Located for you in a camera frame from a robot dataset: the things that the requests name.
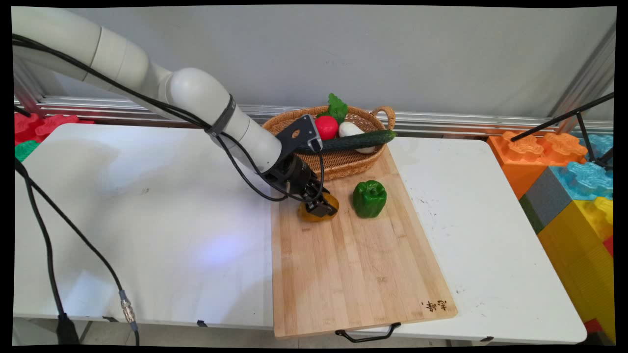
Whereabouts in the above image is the yellow-brown toy potato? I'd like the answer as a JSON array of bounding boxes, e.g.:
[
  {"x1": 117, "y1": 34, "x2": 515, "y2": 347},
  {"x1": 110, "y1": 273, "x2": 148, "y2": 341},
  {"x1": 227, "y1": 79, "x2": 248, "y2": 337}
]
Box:
[{"x1": 299, "y1": 192, "x2": 340, "y2": 223}]

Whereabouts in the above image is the green bell pepper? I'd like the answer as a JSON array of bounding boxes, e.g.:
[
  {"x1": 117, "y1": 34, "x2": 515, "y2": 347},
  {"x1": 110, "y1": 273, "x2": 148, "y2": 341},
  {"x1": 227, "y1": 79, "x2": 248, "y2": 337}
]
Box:
[{"x1": 352, "y1": 180, "x2": 388, "y2": 219}]

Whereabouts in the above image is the diagonal aluminium post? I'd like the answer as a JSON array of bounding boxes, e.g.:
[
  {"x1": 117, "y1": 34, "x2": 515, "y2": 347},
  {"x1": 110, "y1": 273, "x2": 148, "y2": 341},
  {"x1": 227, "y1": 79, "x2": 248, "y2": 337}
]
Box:
[{"x1": 547, "y1": 25, "x2": 616, "y2": 135}]

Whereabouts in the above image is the aluminium rail along wall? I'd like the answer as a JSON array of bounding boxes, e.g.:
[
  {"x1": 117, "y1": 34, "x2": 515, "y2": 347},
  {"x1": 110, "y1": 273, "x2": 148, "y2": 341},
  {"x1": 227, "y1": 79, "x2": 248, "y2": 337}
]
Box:
[{"x1": 15, "y1": 96, "x2": 614, "y2": 137}]

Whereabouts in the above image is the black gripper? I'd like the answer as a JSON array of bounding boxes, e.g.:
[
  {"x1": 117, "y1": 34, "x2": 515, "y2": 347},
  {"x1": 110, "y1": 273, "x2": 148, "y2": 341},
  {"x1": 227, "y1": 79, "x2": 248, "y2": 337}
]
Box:
[{"x1": 264, "y1": 153, "x2": 339, "y2": 218}]

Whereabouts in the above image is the orange foam block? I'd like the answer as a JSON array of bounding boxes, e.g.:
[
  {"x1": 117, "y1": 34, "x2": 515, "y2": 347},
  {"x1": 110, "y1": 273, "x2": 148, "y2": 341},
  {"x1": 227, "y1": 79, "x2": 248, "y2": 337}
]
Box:
[{"x1": 487, "y1": 131, "x2": 588, "y2": 200}]

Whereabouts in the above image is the grey foam block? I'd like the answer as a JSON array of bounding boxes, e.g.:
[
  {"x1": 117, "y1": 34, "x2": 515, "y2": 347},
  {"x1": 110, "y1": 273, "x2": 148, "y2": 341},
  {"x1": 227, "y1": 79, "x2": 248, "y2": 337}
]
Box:
[{"x1": 519, "y1": 167, "x2": 572, "y2": 235}]

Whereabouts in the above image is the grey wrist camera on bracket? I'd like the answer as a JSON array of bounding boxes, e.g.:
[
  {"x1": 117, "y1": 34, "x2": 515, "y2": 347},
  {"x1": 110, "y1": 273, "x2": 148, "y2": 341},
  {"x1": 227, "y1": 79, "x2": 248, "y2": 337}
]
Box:
[{"x1": 277, "y1": 114, "x2": 323, "y2": 153}]

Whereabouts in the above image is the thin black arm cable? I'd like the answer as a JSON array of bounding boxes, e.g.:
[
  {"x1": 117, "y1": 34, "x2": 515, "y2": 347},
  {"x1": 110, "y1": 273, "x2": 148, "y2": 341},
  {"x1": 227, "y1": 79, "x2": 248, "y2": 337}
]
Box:
[{"x1": 12, "y1": 34, "x2": 327, "y2": 202}]

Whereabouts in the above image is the black tripod stand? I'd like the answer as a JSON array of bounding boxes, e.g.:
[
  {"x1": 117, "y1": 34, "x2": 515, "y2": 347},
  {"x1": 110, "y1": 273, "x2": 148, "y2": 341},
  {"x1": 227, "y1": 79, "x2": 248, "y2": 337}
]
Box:
[{"x1": 510, "y1": 93, "x2": 615, "y2": 171}]

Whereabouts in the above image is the black cable with metal connector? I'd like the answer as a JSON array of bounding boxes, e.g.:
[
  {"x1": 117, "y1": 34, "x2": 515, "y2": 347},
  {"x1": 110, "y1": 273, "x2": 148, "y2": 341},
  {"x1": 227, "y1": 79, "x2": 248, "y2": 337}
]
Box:
[{"x1": 25, "y1": 174, "x2": 141, "y2": 346}]

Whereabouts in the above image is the woven wicker basket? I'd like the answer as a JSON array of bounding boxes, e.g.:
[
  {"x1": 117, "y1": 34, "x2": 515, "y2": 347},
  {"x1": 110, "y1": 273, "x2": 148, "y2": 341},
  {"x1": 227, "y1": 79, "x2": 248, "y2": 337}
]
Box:
[{"x1": 262, "y1": 105, "x2": 396, "y2": 182}]

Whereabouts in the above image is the thick black cable with plug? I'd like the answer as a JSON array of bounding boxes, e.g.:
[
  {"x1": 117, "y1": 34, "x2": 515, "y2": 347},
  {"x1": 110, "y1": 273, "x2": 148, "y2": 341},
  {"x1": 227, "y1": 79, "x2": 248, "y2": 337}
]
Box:
[{"x1": 15, "y1": 157, "x2": 81, "y2": 346}]

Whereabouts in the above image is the red radish with green leaves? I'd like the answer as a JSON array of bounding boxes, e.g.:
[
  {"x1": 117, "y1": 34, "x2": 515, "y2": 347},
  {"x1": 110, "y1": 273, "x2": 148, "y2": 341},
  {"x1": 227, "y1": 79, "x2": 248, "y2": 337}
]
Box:
[{"x1": 314, "y1": 93, "x2": 349, "y2": 141}]

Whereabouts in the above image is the white toy vegetable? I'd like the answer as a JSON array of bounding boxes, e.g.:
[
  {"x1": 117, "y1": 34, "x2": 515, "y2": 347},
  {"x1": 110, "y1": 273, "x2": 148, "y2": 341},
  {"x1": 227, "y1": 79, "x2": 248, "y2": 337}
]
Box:
[{"x1": 339, "y1": 122, "x2": 377, "y2": 154}]

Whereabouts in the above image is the wooden cutting board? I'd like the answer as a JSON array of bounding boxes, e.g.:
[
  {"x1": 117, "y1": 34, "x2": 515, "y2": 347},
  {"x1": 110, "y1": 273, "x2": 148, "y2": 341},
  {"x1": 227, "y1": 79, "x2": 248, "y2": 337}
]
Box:
[{"x1": 270, "y1": 145, "x2": 459, "y2": 339}]

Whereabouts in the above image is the dark green cucumber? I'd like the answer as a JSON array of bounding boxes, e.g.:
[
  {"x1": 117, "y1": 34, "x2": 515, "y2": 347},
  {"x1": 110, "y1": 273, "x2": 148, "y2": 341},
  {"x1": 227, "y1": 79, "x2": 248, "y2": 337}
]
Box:
[{"x1": 297, "y1": 129, "x2": 397, "y2": 154}]

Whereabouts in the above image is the black table carry handle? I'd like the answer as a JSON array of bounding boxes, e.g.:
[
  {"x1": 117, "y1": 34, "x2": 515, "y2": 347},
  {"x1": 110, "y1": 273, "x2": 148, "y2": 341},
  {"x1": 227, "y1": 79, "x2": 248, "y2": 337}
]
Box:
[{"x1": 336, "y1": 322, "x2": 402, "y2": 343}]

